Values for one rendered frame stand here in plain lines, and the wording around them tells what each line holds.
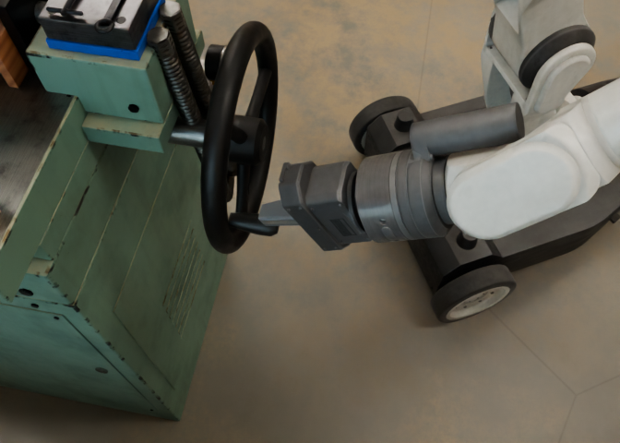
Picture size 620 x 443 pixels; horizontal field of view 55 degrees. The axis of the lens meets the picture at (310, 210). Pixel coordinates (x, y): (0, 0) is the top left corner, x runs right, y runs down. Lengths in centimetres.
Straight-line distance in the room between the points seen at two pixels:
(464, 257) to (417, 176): 85
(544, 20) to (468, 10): 113
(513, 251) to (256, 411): 70
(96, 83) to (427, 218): 38
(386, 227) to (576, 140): 18
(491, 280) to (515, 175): 90
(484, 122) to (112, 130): 42
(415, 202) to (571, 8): 65
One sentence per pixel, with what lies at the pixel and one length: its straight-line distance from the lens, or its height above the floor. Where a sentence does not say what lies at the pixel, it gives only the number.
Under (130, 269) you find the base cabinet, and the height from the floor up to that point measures 59.
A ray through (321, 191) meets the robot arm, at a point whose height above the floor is 92.
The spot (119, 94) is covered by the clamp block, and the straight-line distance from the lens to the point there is 70.
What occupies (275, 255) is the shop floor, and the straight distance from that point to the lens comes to 158.
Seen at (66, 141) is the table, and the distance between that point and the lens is 72.
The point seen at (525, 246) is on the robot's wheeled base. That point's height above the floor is 17.
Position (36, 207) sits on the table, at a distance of 69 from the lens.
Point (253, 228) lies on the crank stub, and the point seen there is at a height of 82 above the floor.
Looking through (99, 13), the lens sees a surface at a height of 100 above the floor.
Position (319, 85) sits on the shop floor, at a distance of 191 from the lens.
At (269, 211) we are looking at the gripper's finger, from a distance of 66.
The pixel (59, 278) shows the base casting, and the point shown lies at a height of 77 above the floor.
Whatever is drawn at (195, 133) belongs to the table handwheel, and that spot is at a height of 82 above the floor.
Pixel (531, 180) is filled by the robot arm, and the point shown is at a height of 102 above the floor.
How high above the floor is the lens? 142
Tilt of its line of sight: 60 degrees down
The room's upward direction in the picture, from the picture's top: straight up
